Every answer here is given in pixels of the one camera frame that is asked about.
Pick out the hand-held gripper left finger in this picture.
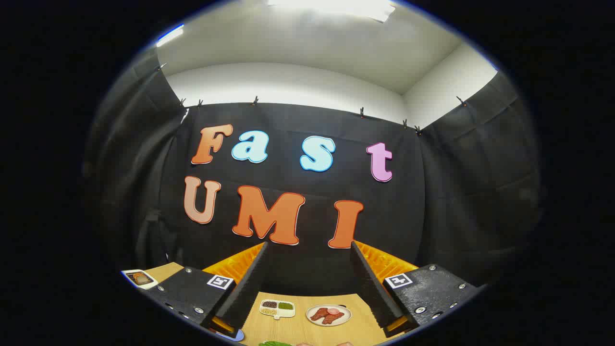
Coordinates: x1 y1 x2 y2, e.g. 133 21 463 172
143 242 269 339

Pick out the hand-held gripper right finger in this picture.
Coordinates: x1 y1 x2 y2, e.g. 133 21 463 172
350 241 483 338

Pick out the white oval plate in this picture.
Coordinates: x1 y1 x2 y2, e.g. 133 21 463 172
306 304 352 327

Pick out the white divided dish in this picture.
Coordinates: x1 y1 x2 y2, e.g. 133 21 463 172
259 299 296 320

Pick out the blue round plate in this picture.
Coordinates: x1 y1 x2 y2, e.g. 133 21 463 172
211 328 246 343

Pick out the white toaster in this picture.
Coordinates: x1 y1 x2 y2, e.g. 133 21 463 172
121 269 159 290

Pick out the ceiling light panel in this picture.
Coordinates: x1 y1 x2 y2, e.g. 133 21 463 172
267 0 397 22
156 24 185 47

